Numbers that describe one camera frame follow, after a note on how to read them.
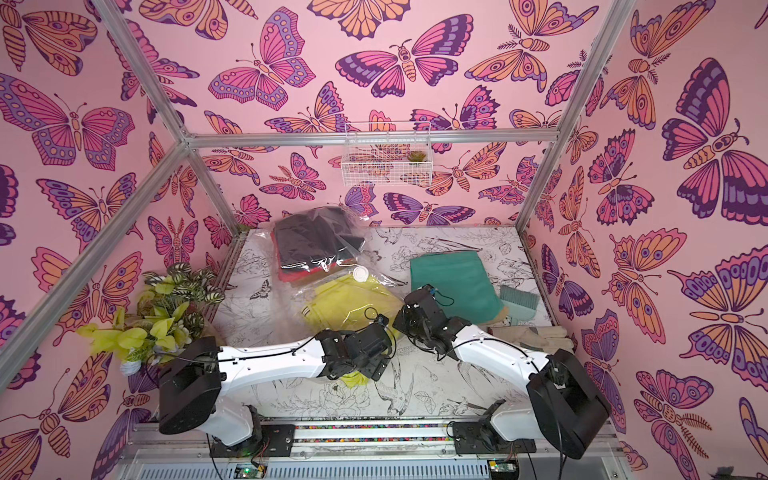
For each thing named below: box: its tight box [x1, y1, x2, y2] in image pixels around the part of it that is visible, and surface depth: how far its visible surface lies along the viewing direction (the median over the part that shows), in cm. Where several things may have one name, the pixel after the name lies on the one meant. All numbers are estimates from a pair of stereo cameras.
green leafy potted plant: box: [77, 262, 225, 377], surface depth 73 cm
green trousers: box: [410, 250, 505, 324], surface depth 100 cm
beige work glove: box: [487, 326, 575, 354], surface depth 92 cm
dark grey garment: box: [274, 206, 366, 270], surface depth 105 cm
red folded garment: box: [270, 229, 333, 287], surface depth 100 cm
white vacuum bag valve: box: [353, 266, 369, 283], surface depth 100 cm
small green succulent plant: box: [407, 150, 426, 162], surface depth 95 cm
